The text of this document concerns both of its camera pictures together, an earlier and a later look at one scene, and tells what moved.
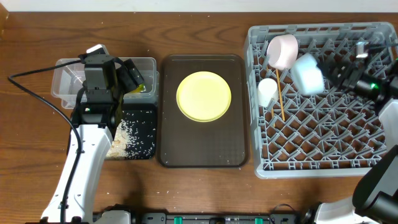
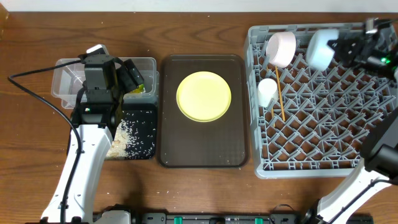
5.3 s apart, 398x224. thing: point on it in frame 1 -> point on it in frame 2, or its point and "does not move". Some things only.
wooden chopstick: [280, 94] does not move
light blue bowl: [306, 77] -> [318, 52]
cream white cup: [267, 90] does not move
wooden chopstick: [273, 123] does not move
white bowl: [282, 51] does not move
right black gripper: [347, 76] -> [357, 46]
